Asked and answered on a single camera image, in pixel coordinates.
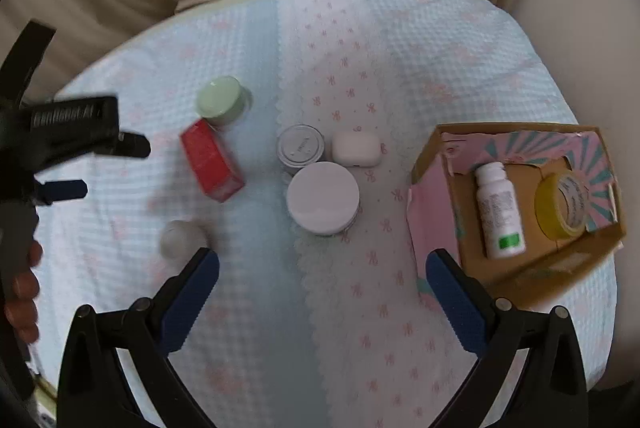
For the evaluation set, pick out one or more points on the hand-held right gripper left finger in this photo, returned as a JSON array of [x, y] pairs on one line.
[[192, 293]]

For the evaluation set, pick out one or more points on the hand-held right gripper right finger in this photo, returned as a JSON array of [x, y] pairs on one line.
[[455, 303]]

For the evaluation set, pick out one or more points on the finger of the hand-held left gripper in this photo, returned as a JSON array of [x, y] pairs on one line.
[[62, 191], [75, 120]]

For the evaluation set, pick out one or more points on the pink patterned cardboard box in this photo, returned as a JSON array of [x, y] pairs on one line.
[[515, 203]]

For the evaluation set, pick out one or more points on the red carton box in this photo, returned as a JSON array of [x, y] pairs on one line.
[[212, 160]]

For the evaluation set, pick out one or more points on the person's left hand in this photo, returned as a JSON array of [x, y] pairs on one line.
[[24, 298]]

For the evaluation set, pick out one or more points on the white plastic bottle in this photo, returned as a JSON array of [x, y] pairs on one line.
[[500, 210]]

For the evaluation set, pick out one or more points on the yellow tape roll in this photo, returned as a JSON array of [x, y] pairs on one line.
[[562, 208]]

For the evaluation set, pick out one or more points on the green lidded jar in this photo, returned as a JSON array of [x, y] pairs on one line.
[[222, 102]]

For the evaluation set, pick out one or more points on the large white round jar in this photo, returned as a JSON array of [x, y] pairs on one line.
[[324, 198]]

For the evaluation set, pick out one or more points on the silver lidded tin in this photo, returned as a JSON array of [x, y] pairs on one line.
[[300, 147]]

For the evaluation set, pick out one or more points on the white earbud case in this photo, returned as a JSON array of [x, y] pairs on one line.
[[354, 148]]

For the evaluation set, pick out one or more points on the cream cushion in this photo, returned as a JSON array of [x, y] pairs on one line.
[[575, 7]]

